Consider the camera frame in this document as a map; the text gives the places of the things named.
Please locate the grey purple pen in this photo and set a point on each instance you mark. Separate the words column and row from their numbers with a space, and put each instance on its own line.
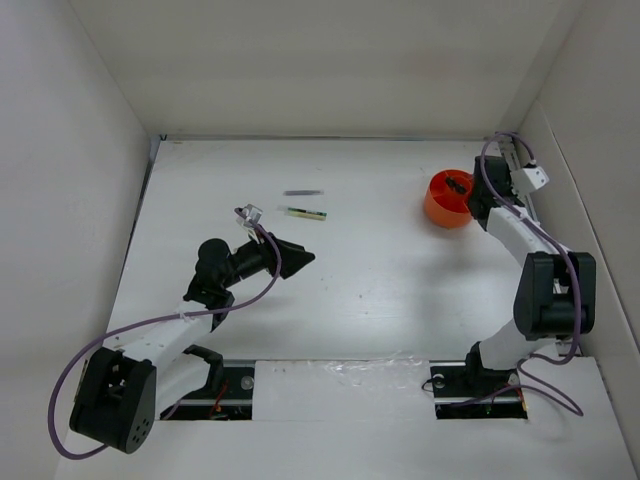
column 303, row 192

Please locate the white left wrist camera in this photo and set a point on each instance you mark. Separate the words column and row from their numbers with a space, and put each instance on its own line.
column 249, row 216

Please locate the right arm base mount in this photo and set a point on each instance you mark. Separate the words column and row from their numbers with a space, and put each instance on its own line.
column 460, row 394

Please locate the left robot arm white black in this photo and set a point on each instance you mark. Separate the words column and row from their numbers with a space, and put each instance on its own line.
column 124, row 390

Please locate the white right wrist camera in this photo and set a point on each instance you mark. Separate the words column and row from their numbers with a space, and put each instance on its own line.
column 529, row 179

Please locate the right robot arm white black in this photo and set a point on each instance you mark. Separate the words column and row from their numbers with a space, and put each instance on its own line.
column 506, row 349

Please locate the aluminium rail right side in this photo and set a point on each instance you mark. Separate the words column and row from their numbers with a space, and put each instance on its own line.
column 549, row 301

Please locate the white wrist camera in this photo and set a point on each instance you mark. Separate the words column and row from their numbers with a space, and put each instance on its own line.
column 529, row 179
column 249, row 216

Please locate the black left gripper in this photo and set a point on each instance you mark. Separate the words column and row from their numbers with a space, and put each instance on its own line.
column 292, row 256

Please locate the orange round divided container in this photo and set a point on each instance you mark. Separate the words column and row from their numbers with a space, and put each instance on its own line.
column 444, row 207

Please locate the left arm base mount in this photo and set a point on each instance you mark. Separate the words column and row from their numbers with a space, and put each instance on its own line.
column 201, row 385

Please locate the green yellow highlighter pen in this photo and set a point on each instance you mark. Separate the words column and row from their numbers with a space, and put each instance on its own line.
column 303, row 213

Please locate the black handled scissors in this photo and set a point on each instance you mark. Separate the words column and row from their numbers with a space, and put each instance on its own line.
column 455, row 186

